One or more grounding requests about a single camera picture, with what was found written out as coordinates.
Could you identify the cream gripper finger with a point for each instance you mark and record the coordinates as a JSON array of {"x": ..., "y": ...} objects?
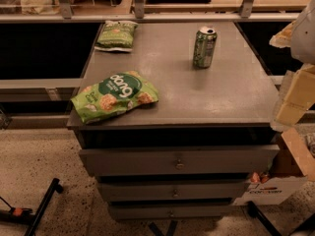
[
  {"x": 299, "y": 97},
  {"x": 282, "y": 39}
]

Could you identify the green soda can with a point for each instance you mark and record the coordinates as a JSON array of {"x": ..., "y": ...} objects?
[{"x": 204, "y": 48}]

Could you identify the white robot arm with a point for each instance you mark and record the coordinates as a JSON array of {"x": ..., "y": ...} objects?
[{"x": 302, "y": 48}]

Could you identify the small green snack bag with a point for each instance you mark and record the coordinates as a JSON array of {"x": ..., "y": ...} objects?
[{"x": 116, "y": 36}]

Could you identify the green dang rice chip bag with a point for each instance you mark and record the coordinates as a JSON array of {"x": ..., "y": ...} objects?
[{"x": 114, "y": 96}]

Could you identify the white cardboard box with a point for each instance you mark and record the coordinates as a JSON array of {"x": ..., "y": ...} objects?
[{"x": 293, "y": 166}]

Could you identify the top grey drawer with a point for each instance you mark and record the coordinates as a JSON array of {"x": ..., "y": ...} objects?
[{"x": 141, "y": 161}]

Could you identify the grey drawer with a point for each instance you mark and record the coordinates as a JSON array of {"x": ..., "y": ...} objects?
[
  {"x": 162, "y": 212},
  {"x": 196, "y": 190},
  {"x": 141, "y": 161}
]

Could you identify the black stand leg right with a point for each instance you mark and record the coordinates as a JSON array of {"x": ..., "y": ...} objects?
[{"x": 306, "y": 228}]

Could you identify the black stand leg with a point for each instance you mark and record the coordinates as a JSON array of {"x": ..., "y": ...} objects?
[
  {"x": 306, "y": 228},
  {"x": 26, "y": 216}
]

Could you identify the grey drawer cabinet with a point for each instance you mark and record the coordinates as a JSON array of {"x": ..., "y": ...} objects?
[{"x": 228, "y": 104}]

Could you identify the bottom grey drawer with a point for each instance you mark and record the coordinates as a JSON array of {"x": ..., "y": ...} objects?
[{"x": 162, "y": 212}]

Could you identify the middle grey drawer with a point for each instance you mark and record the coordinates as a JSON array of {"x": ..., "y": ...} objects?
[{"x": 196, "y": 190}]

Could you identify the black stand leg left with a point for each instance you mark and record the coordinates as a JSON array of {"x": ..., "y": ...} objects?
[{"x": 26, "y": 216}]

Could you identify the metal railing frame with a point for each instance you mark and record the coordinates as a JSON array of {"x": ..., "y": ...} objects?
[{"x": 28, "y": 11}]

